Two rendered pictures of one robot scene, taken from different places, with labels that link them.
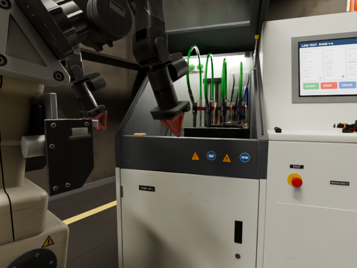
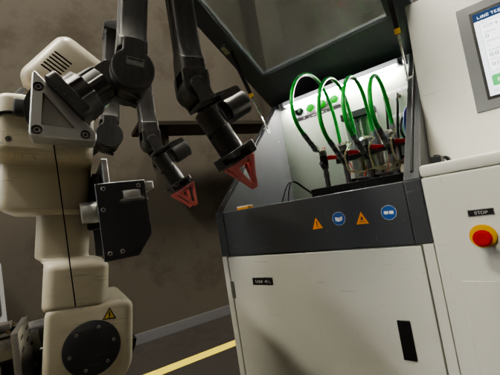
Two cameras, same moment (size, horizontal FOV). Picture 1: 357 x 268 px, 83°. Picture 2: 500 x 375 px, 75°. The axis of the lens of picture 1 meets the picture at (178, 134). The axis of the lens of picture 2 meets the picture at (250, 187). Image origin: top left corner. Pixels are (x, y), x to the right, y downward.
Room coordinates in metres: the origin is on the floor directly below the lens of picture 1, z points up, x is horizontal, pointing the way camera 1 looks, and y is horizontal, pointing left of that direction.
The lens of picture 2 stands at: (-0.09, -0.26, 0.94)
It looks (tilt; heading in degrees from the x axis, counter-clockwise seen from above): 4 degrees up; 21
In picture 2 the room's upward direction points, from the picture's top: 9 degrees counter-clockwise
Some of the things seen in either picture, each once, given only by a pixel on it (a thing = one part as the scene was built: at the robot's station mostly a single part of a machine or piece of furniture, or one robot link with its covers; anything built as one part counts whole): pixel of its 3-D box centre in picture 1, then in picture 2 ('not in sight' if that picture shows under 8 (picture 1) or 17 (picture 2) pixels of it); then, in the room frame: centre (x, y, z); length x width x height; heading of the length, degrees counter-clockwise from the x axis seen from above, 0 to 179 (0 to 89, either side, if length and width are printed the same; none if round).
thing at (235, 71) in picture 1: (239, 90); (401, 118); (1.33, -0.39, 1.20); 0.13 x 0.03 x 0.31; 74
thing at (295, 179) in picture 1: (295, 181); (482, 236); (0.75, -0.45, 0.80); 0.05 x 0.04 x 0.05; 74
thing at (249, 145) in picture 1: (184, 154); (303, 224); (0.91, -0.03, 0.87); 0.62 x 0.04 x 0.16; 74
